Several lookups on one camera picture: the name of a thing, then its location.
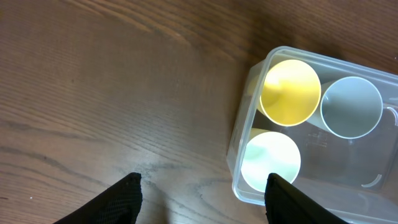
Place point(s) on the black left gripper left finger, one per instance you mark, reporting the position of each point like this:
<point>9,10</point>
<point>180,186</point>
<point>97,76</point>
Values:
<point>120,203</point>

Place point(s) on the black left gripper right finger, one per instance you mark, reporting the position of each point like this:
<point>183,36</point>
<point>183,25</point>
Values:
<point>285,204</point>

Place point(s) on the pale green plastic cup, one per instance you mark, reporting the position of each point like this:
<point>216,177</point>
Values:
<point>269,152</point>

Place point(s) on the yellow plastic cup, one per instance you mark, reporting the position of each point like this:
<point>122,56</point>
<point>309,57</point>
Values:
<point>287,93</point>

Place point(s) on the grey plastic cup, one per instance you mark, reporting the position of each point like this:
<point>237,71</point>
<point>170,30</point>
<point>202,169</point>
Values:
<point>349,108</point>

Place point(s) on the clear plastic container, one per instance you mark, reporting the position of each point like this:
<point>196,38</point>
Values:
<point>355,179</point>

